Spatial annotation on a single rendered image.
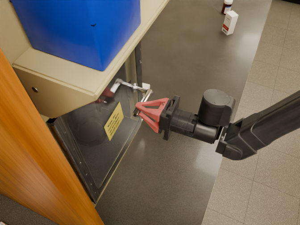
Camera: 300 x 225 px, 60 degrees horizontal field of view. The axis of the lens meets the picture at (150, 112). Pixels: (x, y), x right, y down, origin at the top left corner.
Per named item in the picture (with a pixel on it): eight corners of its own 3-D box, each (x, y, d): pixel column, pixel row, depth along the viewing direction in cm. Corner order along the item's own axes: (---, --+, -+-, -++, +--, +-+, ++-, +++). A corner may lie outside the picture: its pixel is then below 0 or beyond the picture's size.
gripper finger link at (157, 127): (141, 87, 65) (177, 97, 62) (141, 107, 70) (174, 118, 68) (130, 104, 60) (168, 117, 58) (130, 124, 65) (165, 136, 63)
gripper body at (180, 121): (172, 93, 62) (203, 102, 60) (168, 121, 69) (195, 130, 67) (163, 111, 58) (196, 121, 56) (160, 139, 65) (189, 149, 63)
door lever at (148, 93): (120, 113, 66) (118, 106, 64) (136, 87, 71) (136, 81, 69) (139, 120, 64) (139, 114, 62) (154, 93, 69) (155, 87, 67)
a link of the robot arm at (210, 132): (214, 150, 60) (219, 134, 64) (222, 129, 56) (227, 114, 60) (186, 140, 62) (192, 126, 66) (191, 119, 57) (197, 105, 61)
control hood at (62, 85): (38, 115, 38) (7, 64, 30) (135, 2, 55) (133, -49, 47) (106, 143, 35) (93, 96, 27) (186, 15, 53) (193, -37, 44)
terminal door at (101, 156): (93, 200, 72) (48, 118, 40) (141, 118, 89) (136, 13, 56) (96, 202, 72) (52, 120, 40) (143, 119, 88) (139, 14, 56)
